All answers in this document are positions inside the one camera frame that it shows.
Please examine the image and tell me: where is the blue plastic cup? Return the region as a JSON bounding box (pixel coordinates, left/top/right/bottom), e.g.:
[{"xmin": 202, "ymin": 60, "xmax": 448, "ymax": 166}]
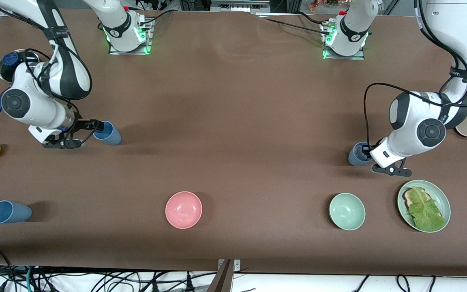
[
  {"xmin": 348, "ymin": 142, "xmax": 374, "ymax": 166},
  {"xmin": 0, "ymin": 200, "xmax": 32, "ymax": 224},
  {"xmin": 93, "ymin": 121, "xmax": 122, "ymax": 146}
]

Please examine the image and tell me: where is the toasted bread slice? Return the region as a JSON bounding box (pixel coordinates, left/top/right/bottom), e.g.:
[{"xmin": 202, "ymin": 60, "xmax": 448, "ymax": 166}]
[{"xmin": 403, "ymin": 187, "xmax": 433, "ymax": 209}]

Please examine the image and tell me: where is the pale green bowl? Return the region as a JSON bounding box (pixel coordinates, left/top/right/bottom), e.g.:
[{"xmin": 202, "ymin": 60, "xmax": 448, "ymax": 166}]
[{"xmin": 329, "ymin": 193, "xmax": 366, "ymax": 231}]

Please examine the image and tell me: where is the pale green plate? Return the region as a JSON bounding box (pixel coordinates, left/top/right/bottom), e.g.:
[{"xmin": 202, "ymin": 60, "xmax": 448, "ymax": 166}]
[{"xmin": 397, "ymin": 180, "xmax": 451, "ymax": 233}]

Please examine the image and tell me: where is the green lettuce leaf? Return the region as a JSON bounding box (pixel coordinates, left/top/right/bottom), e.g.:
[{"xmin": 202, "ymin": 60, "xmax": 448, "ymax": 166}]
[{"xmin": 409, "ymin": 187, "xmax": 446, "ymax": 232}]

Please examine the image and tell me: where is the steel pot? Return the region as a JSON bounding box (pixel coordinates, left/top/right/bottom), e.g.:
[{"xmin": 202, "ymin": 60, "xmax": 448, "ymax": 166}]
[{"xmin": 0, "ymin": 49, "xmax": 40, "ymax": 84}]

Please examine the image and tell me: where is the pink bowl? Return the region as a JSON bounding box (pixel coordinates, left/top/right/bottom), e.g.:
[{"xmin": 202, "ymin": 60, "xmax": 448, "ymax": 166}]
[{"xmin": 165, "ymin": 191, "xmax": 203, "ymax": 230}]

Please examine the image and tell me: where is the grey box behind table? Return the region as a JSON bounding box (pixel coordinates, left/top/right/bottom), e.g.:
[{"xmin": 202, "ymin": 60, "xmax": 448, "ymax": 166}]
[{"xmin": 210, "ymin": 0, "xmax": 271, "ymax": 13}]

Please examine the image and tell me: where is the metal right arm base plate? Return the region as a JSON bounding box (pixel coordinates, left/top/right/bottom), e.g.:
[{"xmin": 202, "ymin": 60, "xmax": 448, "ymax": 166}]
[{"xmin": 109, "ymin": 18, "xmax": 153, "ymax": 56}]

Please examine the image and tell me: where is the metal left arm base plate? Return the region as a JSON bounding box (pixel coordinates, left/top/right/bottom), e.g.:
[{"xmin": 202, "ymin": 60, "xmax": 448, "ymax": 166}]
[{"xmin": 321, "ymin": 21, "xmax": 366, "ymax": 60}]

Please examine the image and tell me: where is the black base cable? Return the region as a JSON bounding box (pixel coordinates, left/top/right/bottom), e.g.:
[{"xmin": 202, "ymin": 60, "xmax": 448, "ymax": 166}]
[
  {"xmin": 136, "ymin": 9, "xmax": 174, "ymax": 28},
  {"xmin": 258, "ymin": 15, "xmax": 331, "ymax": 37},
  {"xmin": 298, "ymin": 11, "xmax": 333, "ymax": 26}
]

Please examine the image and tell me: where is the small metal table bracket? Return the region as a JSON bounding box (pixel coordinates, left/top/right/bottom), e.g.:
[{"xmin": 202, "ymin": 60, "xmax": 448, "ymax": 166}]
[{"xmin": 217, "ymin": 259, "xmax": 241, "ymax": 271}]

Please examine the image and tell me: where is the dark camera mount beam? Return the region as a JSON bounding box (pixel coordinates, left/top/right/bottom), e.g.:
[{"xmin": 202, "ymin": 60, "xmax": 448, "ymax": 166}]
[{"xmin": 207, "ymin": 260, "xmax": 234, "ymax": 292}]

